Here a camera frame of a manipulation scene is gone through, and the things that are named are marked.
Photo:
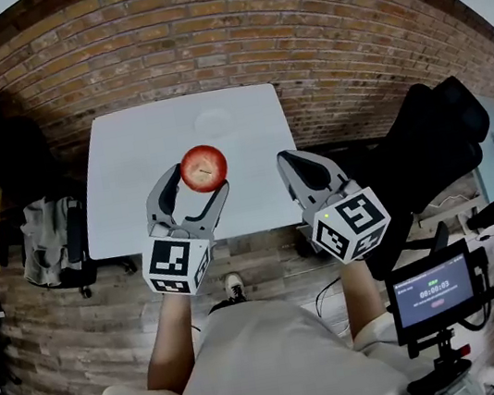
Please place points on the person's white shirt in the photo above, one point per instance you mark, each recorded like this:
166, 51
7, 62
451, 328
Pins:
266, 367

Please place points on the monitor screen on stand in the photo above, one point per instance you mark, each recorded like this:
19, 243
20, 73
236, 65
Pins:
446, 348

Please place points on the black office chair with cloth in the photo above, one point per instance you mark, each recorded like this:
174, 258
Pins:
4, 148

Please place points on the red apple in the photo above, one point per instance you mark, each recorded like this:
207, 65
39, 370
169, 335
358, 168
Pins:
204, 168

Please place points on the person's white left shoe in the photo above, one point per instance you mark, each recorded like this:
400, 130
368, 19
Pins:
233, 285

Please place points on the white plate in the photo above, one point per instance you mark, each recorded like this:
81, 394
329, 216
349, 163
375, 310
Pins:
213, 121

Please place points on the black mesh office chair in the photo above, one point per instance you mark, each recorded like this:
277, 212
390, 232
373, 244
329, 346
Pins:
430, 142

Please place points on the person's left forearm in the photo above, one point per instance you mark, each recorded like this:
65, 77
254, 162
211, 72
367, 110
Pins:
170, 340

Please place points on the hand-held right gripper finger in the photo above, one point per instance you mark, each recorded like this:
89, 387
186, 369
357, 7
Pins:
336, 174
292, 184

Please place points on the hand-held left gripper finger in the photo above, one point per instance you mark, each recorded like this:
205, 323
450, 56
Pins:
214, 213
156, 204

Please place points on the grey cloth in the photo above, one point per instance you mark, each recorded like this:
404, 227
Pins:
45, 239

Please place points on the black monitor screen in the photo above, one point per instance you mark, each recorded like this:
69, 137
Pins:
434, 292

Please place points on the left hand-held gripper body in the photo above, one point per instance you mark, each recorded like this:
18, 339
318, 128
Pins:
174, 265

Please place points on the person's right forearm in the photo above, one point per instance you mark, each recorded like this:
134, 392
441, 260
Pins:
362, 299

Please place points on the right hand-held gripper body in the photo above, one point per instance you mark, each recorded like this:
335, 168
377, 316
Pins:
350, 224

